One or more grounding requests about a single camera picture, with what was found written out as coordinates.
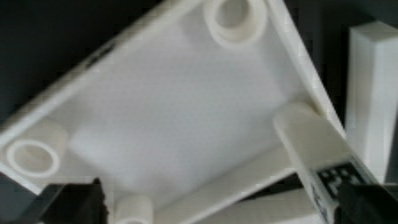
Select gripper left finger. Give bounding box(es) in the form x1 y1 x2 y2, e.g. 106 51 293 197
14 178 108 224

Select white right fence bar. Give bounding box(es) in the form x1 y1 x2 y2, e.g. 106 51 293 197
344 21 398 182

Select white desk leg with tag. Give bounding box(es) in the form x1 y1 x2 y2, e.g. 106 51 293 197
273 102 376 224

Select white desk top tray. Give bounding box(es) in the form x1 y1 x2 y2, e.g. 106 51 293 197
0 0 337 224

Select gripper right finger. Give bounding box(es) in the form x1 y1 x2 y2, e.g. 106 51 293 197
334 184 398 224

